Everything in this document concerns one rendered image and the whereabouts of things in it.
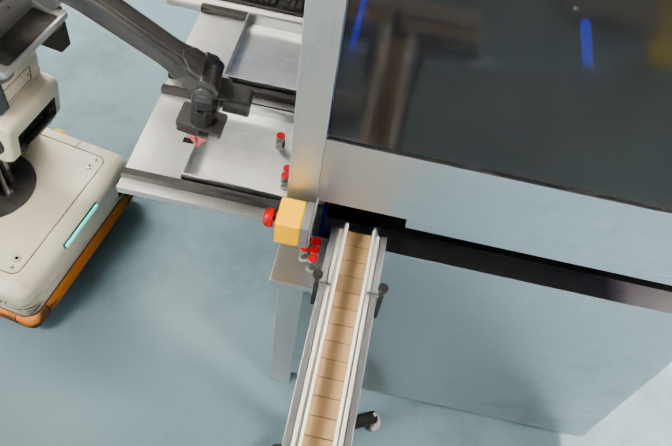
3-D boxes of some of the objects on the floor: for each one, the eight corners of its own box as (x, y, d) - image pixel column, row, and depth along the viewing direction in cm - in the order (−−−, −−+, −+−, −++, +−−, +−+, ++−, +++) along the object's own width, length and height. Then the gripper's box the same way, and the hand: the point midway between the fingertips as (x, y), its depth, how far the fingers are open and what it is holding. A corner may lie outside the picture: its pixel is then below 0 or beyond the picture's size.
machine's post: (293, 366, 234) (430, -519, 67) (288, 383, 230) (423, -509, 64) (273, 361, 234) (364, -532, 67) (269, 378, 231) (353, -522, 64)
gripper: (232, 97, 153) (223, 141, 166) (186, 83, 153) (181, 128, 165) (222, 120, 149) (215, 163, 162) (176, 105, 149) (172, 149, 161)
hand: (198, 143), depth 163 cm, fingers closed
